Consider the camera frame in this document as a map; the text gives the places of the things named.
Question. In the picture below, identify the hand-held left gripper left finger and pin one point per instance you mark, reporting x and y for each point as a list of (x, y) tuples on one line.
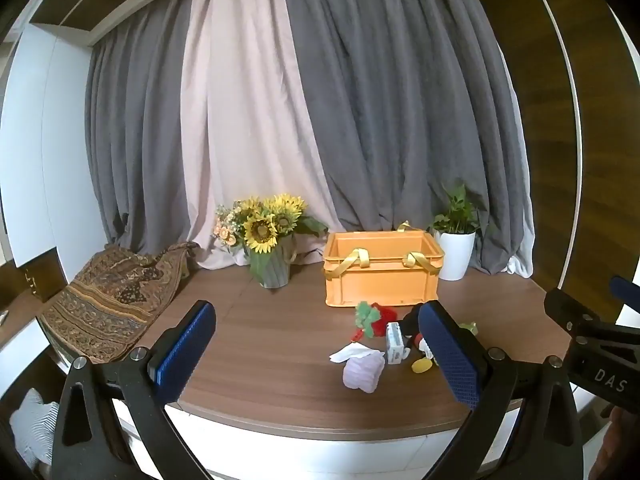
[(182, 350)]

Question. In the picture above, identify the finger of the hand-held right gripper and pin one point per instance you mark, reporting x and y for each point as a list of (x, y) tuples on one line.
[(626, 290), (567, 307)]

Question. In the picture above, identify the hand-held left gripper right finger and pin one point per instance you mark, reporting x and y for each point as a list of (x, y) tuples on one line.
[(452, 355)]

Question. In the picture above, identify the green frog toy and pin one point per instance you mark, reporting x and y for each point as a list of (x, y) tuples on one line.
[(469, 329)]

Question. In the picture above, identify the orange plastic crate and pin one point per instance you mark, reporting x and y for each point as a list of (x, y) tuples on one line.
[(380, 285)]

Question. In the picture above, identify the lavender soft toy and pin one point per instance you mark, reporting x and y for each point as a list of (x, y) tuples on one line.
[(362, 372)]

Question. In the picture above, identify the black mouse plush toy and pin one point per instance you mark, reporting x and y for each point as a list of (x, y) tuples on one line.
[(414, 322)]

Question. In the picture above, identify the small white box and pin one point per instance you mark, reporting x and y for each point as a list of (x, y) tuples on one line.
[(395, 345)]

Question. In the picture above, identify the white sheer curtain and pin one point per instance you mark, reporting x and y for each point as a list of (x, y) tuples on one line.
[(520, 255)]

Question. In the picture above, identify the red strawberry plush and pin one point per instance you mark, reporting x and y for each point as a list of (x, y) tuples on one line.
[(382, 322)]

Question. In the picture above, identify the brown patterned cloth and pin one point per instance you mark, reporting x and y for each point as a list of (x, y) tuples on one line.
[(110, 300)]

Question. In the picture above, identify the white plant pot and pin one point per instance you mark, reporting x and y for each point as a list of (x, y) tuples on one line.
[(454, 255)]

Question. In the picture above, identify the white paper tissue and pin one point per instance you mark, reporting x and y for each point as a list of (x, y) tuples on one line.
[(347, 352)]

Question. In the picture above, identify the grey-green ribbed vase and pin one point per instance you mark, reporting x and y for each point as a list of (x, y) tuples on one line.
[(277, 272)]

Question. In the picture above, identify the green leafy plant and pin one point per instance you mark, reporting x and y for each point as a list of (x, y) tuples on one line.
[(456, 212)]

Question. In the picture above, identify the sunflower bouquet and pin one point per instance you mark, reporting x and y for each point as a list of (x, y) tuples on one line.
[(262, 227)]

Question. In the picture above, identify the wooden side cabinet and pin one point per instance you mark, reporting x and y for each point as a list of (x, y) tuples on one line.
[(30, 300)]

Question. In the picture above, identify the white curved pole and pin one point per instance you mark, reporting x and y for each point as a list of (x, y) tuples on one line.
[(570, 135)]

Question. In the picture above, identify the striped grey cloth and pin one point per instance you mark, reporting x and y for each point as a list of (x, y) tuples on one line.
[(32, 422)]

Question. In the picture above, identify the grey curtain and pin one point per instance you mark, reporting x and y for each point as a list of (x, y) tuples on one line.
[(140, 135), (400, 110)]

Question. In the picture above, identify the pink curtain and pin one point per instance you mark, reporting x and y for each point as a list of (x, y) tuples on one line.
[(240, 135)]

